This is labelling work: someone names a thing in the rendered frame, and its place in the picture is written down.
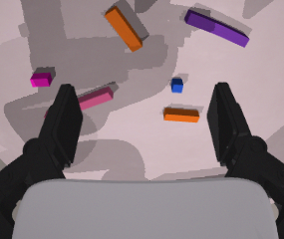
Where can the purple rod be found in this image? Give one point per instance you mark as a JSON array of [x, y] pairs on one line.
[[217, 28]]

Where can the orange rectangular bar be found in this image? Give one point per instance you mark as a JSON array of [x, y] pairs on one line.
[[124, 28], [181, 115]]

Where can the small magenta block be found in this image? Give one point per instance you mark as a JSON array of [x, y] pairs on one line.
[[41, 80]]

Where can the small blue block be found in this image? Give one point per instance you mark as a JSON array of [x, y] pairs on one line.
[[176, 85]]

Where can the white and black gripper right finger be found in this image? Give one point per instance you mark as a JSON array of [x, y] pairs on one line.
[[246, 154]]

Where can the pink rod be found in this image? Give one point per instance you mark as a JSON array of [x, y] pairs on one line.
[[96, 98]]

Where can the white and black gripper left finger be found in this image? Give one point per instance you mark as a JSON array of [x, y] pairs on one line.
[[44, 157]]

